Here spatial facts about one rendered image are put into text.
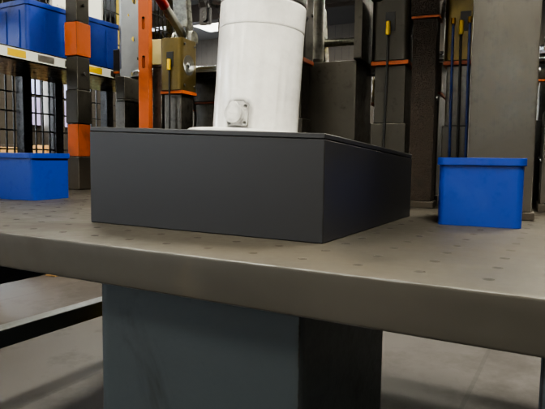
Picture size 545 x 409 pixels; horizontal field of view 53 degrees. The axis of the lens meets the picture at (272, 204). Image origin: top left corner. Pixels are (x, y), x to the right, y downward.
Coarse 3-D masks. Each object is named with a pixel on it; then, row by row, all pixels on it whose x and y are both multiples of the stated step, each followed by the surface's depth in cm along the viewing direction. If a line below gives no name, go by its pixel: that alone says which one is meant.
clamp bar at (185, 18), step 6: (174, 0) 125; (180, 0) 124; (186, 0) 124; (174, 6) 125; (180, 6) 125; (186, 6) 124; (174, 12) 126; (180, 12) 125; (186, 12) 125; (180, 18) 125; (186, 18) 125; (186, 24) 125; (186, 30) 126; (192, 30) 127; (186, 36) 126
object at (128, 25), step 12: (120, 0) 145; (120, 12) 146; (132, 12) 151; (120, 24) 146; (132, 24) 151; (120, 36) 146; (132, 36) 151; (120, 48) 146; (132, 48) 151; (120, 60) 147; (132, 60) 152; (120, 72) 147
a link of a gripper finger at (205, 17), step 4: (200, 0) 134; (204, 0) 133; (200, 4) 134; (204, 4) 134; (204, 8) 134; (208, 8) 135; (200, 12) 136; (204, 12) 134; (208, 12) 135; (200, 16) 135; (204, 16) 134; (208, 16) 135; (200, 20) 136; (204, 20) 135; (208, 20) 135; (200, 24) 136; (204, 24) 135; (208, 24) 135
